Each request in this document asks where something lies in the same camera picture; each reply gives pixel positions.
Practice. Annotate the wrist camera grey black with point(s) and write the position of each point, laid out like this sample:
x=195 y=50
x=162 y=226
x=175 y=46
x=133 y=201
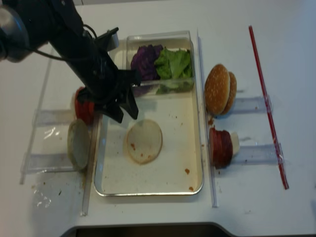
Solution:
x=108 y=41

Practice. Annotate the clear plastic food container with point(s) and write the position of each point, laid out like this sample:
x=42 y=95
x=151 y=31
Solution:
x=172 y=41

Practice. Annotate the purple cabbage leaves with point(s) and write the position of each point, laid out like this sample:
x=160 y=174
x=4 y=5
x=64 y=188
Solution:
x=144 y=61

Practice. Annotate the clear rail lower right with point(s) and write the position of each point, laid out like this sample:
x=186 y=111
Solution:
x=258 y=155

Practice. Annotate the clear rail upper right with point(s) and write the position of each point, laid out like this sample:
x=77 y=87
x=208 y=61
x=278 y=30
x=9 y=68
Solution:
x=252 y=105

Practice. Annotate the sesame bun top rear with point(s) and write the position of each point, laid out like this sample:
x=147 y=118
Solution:
x=232 y=94

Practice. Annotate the clear rail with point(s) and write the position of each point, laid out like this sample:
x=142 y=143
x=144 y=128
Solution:
x=42 y=163
x=258 y=155
x=252 y=105
x=55 y=117

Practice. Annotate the metal baking tray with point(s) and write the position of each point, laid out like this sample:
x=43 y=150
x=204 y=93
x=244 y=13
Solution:
x=177 y=171

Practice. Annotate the bun slice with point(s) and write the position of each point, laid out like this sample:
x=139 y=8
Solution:
x=78 y=144
x=143 y=142

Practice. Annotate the clear rail upper left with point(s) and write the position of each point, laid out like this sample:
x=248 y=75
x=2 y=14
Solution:
x=55 y=117

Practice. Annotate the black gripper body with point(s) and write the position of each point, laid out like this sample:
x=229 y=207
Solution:
x=104 y=86

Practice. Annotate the clear rail lower left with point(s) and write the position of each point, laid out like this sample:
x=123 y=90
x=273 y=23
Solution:
x=42 y=163

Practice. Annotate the sesame bun top front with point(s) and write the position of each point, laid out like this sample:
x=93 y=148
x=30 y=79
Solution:
x=217 y=89

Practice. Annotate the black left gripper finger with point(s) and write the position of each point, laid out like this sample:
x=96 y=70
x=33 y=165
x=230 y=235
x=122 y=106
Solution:
x=112 y=111

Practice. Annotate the green lettuce leaves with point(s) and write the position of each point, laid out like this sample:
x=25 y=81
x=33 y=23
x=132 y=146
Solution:
x=175 y=68

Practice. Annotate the clear acrylic strip inner left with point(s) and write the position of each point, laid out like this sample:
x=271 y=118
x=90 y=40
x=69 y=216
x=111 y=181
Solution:
x=94 y=143

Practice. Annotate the white pusher block meat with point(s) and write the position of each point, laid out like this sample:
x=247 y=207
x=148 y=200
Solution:
x=235 y=142

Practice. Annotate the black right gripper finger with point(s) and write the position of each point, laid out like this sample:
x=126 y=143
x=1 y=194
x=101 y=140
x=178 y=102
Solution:
x=128 y=103

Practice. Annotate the red tomato slices stack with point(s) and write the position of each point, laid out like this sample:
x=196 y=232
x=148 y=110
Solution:
x=84 y=111

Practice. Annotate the clear acrylic strip outer left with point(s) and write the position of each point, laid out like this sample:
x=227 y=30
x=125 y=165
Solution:
x=37 y=118

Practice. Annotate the sesame bun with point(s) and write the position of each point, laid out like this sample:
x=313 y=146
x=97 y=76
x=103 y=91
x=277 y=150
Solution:
x=232 y=94
x=217 y=89

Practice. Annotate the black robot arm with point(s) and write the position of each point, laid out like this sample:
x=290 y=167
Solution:
x=26 y=25

